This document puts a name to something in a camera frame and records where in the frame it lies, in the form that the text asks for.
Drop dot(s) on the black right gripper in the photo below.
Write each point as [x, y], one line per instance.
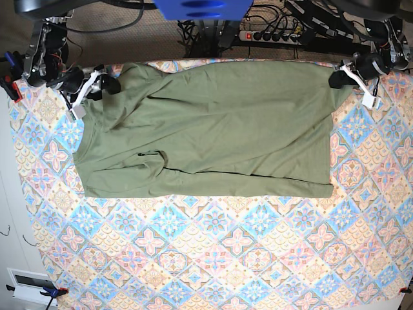
[103, 83]

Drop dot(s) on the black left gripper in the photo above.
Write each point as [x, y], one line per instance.
[339, 79]

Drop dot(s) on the olive green t-shirt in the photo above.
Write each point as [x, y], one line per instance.
[239, 128]

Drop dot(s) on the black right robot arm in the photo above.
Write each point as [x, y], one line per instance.
[45, 64]

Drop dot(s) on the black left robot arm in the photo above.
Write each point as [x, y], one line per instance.
[390, 51]

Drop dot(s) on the white power strip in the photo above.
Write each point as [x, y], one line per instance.
[268, 37]

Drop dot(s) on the colourful patterned tablecloth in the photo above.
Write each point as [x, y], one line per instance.
[191, 252]

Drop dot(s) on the blue orange clamp lower left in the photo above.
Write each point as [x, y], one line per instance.
[53, 293]

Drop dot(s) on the orange clamp lower right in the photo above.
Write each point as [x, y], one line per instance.
[406, 290]

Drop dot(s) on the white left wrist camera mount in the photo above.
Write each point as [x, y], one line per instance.
[369, 100]

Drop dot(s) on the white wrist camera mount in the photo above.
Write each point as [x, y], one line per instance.
[91, 83]
[369, 100]

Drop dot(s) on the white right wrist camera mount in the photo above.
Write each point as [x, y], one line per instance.
[91, 83]

